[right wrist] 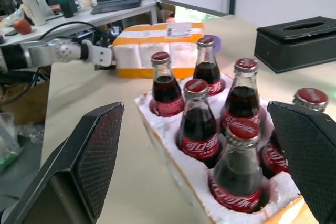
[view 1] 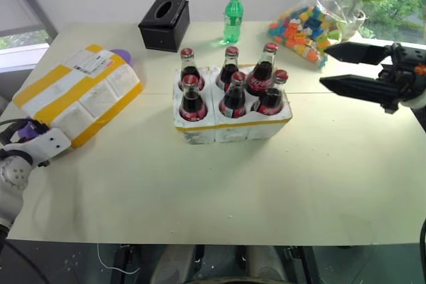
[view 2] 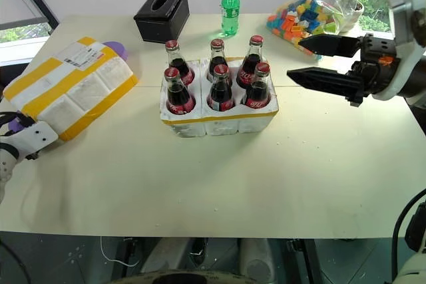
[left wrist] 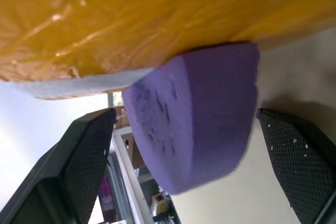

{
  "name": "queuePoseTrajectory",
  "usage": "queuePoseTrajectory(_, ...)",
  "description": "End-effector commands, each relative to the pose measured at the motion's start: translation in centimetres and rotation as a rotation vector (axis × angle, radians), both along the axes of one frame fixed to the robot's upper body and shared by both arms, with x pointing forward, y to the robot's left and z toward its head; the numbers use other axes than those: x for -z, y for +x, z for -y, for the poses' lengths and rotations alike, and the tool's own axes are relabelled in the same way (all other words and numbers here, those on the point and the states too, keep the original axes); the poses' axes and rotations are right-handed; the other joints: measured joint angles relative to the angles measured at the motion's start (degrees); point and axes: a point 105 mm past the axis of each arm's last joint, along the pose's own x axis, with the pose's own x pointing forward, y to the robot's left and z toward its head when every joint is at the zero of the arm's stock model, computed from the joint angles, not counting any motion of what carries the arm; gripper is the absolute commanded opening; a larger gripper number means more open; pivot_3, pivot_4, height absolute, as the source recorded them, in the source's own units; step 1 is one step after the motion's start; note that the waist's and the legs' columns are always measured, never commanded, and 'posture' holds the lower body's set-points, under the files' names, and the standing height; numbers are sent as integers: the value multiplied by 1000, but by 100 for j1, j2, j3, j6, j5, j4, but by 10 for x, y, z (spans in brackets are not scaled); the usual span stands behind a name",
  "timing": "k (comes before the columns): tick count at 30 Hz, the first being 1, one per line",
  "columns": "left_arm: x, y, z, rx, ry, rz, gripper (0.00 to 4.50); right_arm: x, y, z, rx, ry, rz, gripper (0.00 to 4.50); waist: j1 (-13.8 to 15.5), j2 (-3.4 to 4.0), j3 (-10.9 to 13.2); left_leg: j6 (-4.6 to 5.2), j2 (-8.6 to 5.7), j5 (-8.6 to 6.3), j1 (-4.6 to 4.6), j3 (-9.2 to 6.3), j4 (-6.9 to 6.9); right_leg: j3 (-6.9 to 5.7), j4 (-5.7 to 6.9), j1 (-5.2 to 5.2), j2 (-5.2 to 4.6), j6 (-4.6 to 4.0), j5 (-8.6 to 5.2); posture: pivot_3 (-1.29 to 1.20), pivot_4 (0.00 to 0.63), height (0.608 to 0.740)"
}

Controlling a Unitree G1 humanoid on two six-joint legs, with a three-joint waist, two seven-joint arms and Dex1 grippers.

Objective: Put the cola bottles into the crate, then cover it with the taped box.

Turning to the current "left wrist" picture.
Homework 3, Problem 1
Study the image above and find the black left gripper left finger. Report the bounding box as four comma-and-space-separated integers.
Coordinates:
0, 108, 117, 224

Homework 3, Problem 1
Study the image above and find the white shelf unit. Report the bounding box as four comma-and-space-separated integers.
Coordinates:
109, 125, 182, 224

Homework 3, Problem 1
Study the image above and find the purple foam block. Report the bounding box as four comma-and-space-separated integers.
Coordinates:
121, 41, 261, 196

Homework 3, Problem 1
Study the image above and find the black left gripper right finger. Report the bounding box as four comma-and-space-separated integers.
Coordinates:
256, 108, 336, 224

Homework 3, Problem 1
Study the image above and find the brown cardboard box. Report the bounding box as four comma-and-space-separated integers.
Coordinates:
121, 132, 148, 169

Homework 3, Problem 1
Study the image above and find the yellow plastic-wrapped surface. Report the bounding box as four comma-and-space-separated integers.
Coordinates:
0, 0, 336, 101

